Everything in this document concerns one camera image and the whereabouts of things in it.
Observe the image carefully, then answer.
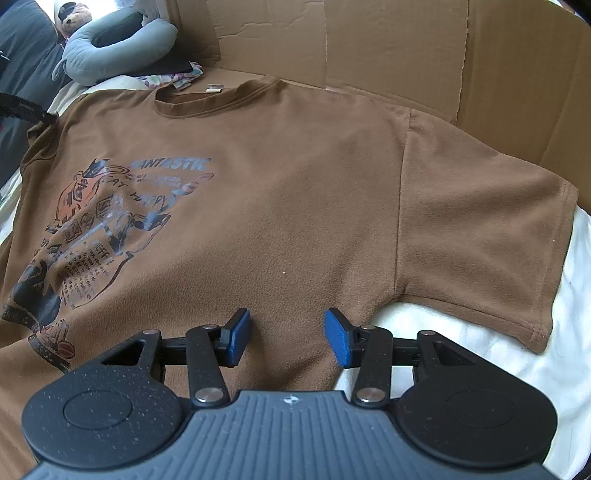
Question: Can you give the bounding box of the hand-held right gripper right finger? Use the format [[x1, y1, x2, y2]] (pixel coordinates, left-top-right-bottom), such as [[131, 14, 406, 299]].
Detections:
[[324, 308, 481, 411]]

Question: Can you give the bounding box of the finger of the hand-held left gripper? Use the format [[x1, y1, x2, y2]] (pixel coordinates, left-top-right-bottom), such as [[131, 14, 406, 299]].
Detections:
[[0, 92, 58, 125]]

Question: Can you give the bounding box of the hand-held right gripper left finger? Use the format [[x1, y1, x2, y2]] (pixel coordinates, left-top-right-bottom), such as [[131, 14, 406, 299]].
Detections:
[[99, 308, 252, 411]]

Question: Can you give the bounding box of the brown printed t-shirt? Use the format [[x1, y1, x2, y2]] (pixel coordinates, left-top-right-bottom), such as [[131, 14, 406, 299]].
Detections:
[[0, 78, 580, 480]]

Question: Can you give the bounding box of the brown teddy bear toy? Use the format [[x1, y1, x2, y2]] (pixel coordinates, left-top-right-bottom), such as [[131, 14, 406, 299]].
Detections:
[[54, 1, 95, 35]]

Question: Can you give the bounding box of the grey neck pillow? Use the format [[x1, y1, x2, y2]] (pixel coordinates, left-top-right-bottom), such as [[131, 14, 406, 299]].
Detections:
[[53, 10, 178, 86]]

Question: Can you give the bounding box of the black cloth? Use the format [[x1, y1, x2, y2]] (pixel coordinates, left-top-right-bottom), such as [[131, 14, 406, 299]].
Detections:
[[92, 11, 195, 75]]

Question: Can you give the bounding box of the floral cloth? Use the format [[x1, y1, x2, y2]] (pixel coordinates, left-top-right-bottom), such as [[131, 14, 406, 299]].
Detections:
[[139, 62, 205, 90]]

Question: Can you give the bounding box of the bear-printed cream bedsheet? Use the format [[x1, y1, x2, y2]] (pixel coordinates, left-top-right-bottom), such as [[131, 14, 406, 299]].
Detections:
[[0, 74, 591, 480]]

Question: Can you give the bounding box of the flat cardboard sheet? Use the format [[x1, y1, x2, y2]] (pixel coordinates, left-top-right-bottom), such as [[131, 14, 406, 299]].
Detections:
[[152, 0, 591, 208]]

